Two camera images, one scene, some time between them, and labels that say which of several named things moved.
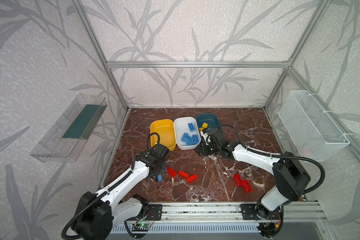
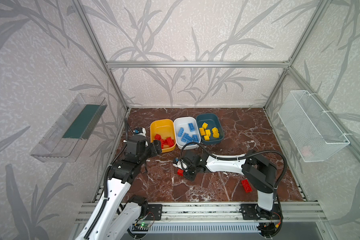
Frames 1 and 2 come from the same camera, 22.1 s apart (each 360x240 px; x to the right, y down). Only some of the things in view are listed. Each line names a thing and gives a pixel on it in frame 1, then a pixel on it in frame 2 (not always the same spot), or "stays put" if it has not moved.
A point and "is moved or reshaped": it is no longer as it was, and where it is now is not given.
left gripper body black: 157,169 → 154,147
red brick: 192,178 is moved or reshaped
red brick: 183,174 stays put
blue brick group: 191,127 stays put
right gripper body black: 205,146 → 186,167
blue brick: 186,137 stays put
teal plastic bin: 212,119 stays put
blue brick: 195,137 stays put
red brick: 238,180 → 170,141
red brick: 246,186 stays put
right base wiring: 269,229 stays put
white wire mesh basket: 313,133 stays put
